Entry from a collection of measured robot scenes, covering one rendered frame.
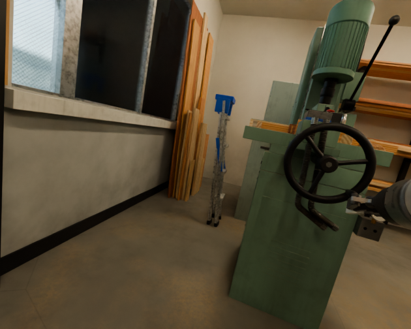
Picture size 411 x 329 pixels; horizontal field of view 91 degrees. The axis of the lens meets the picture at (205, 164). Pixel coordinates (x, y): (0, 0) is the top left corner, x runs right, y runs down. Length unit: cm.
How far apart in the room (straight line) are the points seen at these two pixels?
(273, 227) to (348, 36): 91
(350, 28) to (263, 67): 254
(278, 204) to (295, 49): 304
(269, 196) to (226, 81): 286
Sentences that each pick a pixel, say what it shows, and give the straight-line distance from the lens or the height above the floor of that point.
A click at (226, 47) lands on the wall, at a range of 383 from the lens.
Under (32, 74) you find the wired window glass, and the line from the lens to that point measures 131.
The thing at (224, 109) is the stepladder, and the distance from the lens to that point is 178.
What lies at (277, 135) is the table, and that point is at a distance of 98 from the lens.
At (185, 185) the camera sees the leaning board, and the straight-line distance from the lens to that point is 232.
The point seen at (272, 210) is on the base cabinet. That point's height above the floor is 53.
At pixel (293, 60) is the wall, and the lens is 372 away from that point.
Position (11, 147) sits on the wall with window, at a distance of 121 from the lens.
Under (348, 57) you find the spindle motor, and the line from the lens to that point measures 118.
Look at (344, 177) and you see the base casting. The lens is 104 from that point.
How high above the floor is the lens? 85
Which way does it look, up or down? 10 degrees down
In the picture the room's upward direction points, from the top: 11 degrees clockwise
